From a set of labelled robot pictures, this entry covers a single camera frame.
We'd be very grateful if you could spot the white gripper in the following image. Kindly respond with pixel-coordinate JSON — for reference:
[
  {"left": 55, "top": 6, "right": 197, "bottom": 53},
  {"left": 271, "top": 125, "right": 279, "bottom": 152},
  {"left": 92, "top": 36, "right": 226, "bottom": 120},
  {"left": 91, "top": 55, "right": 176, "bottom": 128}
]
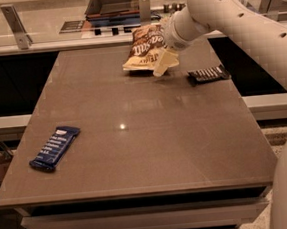
[{"left": 153, "top": 13, "right": 193, "bottom": 77}]

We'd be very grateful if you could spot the brown chip bag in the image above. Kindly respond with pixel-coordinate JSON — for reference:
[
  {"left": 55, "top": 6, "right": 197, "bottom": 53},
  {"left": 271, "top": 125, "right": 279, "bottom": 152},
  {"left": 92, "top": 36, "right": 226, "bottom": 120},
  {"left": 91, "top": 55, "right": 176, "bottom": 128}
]
[{"left": 122, "top": 24, "right": 167, "bottom": 71}]

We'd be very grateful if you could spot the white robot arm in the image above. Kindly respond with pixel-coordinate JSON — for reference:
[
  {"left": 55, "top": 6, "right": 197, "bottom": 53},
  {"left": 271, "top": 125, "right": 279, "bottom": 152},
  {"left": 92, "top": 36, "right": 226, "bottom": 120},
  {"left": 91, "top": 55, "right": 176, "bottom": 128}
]
[{"left": 154, "top": 0, "right": 287, "bottom": 229}]

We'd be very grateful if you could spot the blue rxbar wrapper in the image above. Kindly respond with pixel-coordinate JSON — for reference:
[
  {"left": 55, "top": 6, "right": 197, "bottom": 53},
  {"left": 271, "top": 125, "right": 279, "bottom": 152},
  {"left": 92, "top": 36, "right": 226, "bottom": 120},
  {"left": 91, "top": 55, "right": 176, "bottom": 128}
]
[{"left": 29, "top": 126, "right": 81, "bottom": 172}]

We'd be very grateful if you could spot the black snack bar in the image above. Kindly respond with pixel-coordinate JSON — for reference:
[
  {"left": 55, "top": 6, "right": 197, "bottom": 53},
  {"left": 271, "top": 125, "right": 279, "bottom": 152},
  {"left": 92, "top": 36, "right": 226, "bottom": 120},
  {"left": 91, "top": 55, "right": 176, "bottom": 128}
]
[{"left": 188, "top": 64, "right": 231, "bottom": 84}]

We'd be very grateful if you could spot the open dark tray box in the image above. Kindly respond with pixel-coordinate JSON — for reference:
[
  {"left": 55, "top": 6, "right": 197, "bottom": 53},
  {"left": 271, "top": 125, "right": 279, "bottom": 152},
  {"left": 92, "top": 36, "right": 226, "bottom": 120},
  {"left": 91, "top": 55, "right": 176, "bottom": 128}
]
[{"left": 85, "top": 0, "right": 140, "bottom": 20}]

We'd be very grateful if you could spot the grey table drawer unit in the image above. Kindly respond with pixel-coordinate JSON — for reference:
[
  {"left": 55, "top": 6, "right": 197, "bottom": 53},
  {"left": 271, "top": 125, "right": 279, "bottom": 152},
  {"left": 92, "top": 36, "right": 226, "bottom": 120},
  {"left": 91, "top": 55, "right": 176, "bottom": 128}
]
[{"left": 21, "top": 197, "right": 269, "bottom": 229}]

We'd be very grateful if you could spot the middle metal glass bracket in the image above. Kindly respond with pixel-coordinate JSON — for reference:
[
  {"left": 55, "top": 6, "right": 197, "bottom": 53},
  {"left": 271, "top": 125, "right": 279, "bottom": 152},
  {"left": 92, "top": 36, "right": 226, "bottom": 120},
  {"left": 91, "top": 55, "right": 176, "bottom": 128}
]
[{"left": 139, "top": 0, "right": 151, "bottom": 25}]

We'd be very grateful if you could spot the left metal glass bracket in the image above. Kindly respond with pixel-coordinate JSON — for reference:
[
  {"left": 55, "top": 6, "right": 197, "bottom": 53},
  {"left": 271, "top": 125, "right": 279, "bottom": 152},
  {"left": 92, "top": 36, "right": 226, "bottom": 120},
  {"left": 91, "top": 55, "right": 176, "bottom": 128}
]
[{"left": 1, "top": 5, "right": 32, "bottom": 50}]

